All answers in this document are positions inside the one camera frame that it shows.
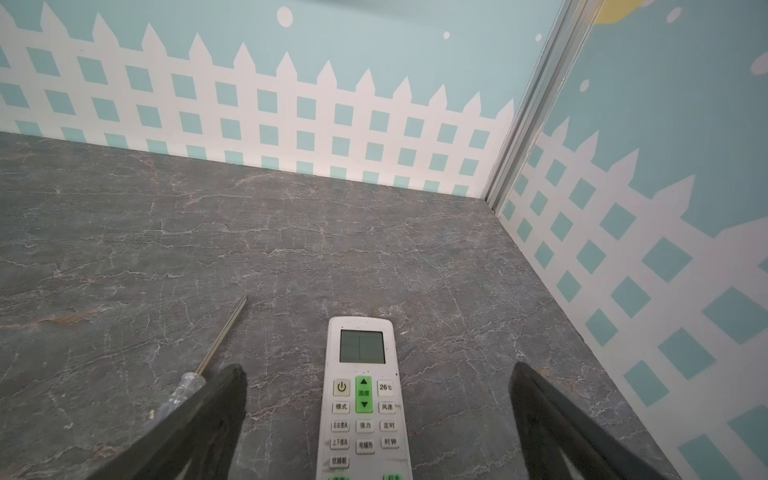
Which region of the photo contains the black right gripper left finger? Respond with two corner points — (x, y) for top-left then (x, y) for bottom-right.
(89, 364), (247, 479)

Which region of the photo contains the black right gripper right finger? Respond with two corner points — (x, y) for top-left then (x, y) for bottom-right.
(509, 362), (680, 479)

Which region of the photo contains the clear handle screwdriver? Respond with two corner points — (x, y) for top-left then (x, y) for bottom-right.
(147, 295), (248, 430)

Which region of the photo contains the white air conditioner remote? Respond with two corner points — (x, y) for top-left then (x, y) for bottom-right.
(315, 316), (413, 480)

